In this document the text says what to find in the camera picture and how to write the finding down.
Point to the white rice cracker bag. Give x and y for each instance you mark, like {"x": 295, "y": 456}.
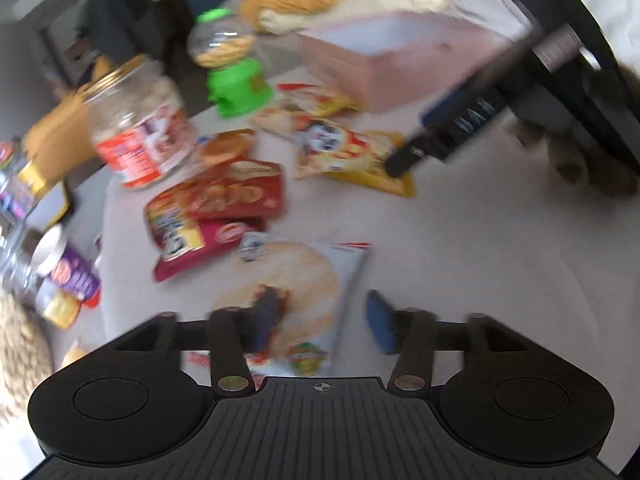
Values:
{"x": 317, "y": 279}

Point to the small dark glass jar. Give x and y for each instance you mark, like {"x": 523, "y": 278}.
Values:
{"x": 18, "y": 276}

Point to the yellow armchair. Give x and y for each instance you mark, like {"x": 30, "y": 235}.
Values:
{"x": 60, "y": 143}

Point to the dark jacket on stand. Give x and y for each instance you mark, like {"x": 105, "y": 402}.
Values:
{"x": 120, "y": 29}

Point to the clear jar red label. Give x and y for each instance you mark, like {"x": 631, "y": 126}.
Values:
{"x": 138, "y": 124}

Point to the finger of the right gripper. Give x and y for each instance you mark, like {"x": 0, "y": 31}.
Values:
{"x": 440, "y": 135}
{"x": 481, "y": 97}

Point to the dark red snack bag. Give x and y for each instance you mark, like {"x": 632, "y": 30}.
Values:
{"x": 184, "y": 242}

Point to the pink cardboard box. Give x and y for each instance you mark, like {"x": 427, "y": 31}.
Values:
{"x": 387, "y": 60}

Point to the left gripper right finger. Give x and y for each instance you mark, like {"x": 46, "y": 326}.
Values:
{"x": 414, "y": 336}

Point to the small yellow pudding cup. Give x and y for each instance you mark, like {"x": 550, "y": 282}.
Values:
{"x": 56, "y": 306}

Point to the colourful bottles on shelf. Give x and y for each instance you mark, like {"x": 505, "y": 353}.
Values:
{"x": 22, "y": 185}

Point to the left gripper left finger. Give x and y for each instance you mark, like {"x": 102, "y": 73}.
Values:
{"x": 228, "y": 334}

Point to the red cartoon snack bag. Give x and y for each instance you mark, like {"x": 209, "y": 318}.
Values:
{"x": 298, "y": 102}

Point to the large glass peanut jar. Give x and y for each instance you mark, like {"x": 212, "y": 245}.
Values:
{"x": 25, "y": 358}

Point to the yellow black tablet case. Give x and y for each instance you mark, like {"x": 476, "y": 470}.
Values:
{"x": 51, "y": 209}

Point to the green candy dispenser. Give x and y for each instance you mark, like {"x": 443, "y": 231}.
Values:
{"x": 224, "y": 45}

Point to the orange plastic lid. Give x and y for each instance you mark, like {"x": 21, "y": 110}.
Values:
{"x": 74, "y": 353}

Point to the yellow cartoon snack bag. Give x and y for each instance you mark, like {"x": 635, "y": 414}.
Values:
{"x": 325, "y": 147}

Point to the round bread packet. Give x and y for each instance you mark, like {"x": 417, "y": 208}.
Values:
{"x": 226, "y": 146}

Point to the purple drink cup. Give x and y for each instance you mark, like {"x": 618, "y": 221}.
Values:
{"x": 59, "y": 261}

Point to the white table cloth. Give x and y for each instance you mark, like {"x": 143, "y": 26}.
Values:
{"x": 493, "y": 231}

